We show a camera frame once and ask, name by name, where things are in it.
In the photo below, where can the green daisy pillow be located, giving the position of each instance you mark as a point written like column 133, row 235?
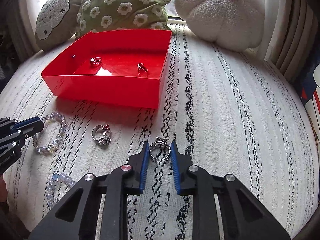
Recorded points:
column 105, row 15

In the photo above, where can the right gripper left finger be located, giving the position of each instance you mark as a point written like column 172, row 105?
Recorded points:
column 75, row 216

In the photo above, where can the beige pleated curtain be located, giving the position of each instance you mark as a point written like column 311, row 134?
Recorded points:
column 290, row 30

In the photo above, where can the red plastic tray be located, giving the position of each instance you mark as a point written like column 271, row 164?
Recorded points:
column 119, row 67

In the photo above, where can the white pumpkin plush pillow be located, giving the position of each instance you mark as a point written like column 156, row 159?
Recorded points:
column 232, row 24

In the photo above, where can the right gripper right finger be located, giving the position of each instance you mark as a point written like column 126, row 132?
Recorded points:
column 222, row 204

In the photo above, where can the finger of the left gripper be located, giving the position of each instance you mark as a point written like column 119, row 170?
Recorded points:
column 14, row 133
column 27, row 125

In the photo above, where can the beige sheep round pillow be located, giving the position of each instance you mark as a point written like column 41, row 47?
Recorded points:
column 56, row 23

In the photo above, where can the astronaut print pillow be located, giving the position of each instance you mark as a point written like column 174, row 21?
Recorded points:
column 310, row 97

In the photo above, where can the white black woven blanket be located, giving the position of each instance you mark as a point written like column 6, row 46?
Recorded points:
column 231, row 112

